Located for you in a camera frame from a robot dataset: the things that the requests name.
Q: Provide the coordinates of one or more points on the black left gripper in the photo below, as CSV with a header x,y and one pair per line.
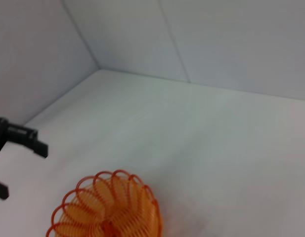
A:
x,y
0,133

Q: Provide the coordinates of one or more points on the orange woven plastic basket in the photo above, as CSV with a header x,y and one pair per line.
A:
x,y
110,212

